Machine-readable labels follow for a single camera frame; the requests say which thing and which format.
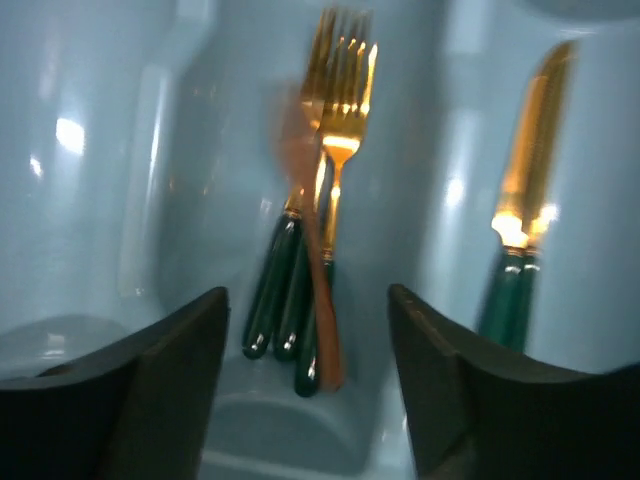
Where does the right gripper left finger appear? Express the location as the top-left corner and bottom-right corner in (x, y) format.
(1, 287), (230, 479)

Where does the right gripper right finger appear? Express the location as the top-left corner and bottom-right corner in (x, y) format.
(388, 284), (639, 479)

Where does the gold knife green handle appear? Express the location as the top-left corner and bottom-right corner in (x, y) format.
(478, 101), (536, 351)
(509, 40), (578, 352)

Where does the rose gold fork all metal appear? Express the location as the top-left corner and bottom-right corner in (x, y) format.
(274, 81), (345, 393)

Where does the rose gold fork green handle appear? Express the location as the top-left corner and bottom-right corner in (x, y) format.
(274, 8), (377, 361)

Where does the blue plastic cutlery tray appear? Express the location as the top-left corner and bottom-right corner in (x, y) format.
(1, 1), (639, 479)

